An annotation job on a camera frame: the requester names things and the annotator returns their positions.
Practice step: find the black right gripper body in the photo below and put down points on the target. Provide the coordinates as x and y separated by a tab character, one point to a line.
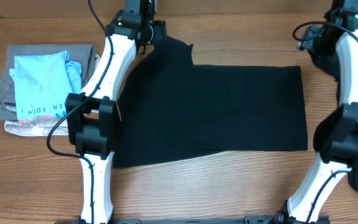
322	47

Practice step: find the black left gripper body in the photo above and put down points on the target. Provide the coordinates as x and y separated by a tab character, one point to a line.
155	30

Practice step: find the black t-shirt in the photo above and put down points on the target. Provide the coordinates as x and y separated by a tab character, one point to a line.
172	109

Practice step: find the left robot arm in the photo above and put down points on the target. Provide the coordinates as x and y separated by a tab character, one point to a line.
94	119

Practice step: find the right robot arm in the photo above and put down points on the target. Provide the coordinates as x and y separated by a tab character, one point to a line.
305	204

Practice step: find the black clothes pile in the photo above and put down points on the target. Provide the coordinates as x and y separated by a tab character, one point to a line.
336	139

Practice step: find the grey folded garment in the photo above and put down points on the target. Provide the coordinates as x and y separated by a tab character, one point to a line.
82	53

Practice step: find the light blue folded shirt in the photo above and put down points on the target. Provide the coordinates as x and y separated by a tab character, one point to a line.
42	84

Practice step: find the beige folded garment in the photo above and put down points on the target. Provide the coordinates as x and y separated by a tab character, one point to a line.
40	128

